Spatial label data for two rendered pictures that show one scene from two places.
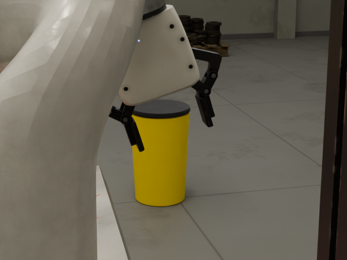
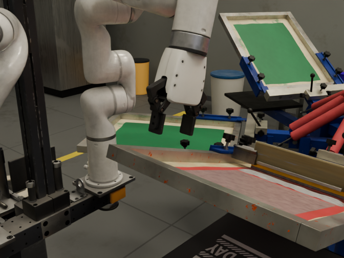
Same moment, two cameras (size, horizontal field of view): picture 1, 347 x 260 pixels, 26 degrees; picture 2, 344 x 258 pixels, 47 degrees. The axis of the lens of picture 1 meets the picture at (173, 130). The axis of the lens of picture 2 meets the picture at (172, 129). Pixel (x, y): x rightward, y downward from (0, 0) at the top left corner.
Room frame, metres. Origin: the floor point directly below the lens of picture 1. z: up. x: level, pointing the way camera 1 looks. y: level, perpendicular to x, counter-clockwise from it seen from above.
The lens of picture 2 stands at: (1.50, -0.42, 1.75)
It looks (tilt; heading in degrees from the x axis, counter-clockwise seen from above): 20 degrees down; 144
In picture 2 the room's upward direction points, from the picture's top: straight up
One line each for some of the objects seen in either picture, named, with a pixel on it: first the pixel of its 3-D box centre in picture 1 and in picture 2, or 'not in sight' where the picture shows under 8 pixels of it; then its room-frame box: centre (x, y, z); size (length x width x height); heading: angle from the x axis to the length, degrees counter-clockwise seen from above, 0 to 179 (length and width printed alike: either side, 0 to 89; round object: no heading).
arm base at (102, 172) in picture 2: not in sight; (99, 156); (0.39, 0.08, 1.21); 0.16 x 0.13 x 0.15; 14
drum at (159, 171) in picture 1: (159, 152); not in sight; (4.63, 0.09, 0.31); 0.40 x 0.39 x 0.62; 12
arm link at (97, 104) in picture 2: not in sight; (102, 111); (0.41, 0.10, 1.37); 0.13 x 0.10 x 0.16; 88
